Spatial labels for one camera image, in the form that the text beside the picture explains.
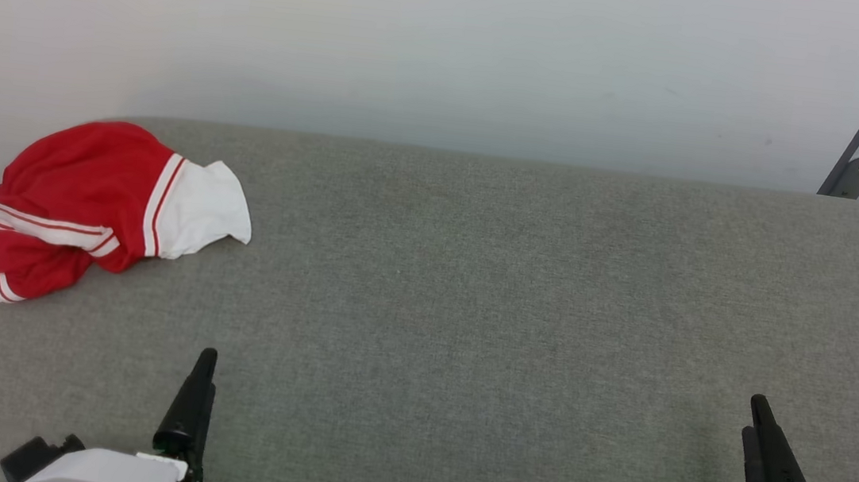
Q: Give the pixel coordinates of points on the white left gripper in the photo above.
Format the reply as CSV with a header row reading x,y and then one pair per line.
x,y
109,475

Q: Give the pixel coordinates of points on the red and white shirt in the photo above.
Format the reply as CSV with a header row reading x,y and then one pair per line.
x,y
84,181

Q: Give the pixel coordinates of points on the grey fabric sofa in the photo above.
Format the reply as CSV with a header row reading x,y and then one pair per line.
x,y
469,317

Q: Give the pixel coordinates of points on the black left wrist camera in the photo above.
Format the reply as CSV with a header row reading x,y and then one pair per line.
x,y
36,455

